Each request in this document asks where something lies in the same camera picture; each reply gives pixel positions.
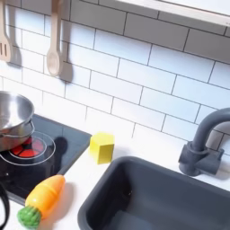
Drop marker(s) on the black stove top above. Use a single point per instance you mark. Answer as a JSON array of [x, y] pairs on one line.
[[67, 143]]

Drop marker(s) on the wooden slotted spatula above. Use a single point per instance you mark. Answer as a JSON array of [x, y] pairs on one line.
[[4, 39]]

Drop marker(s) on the wooden spoon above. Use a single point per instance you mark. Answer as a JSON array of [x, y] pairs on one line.
[[55, 45]]

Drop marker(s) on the orange toy carrot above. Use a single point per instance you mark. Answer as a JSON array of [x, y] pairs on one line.
[[45, 196]]

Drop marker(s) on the dark grey tap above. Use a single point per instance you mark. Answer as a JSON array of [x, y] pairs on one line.
[[200, 149]]

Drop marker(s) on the yellow block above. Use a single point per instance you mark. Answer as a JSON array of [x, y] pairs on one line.
[[101, 148]]

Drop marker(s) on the dark grey sink basin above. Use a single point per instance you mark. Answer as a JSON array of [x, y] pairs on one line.
[[155, 197]]

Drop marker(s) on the white shelf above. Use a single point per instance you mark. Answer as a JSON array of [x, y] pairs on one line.
[[191, 7]]

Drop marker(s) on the steel pot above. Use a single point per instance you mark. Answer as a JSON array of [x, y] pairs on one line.
[[13, 115]]

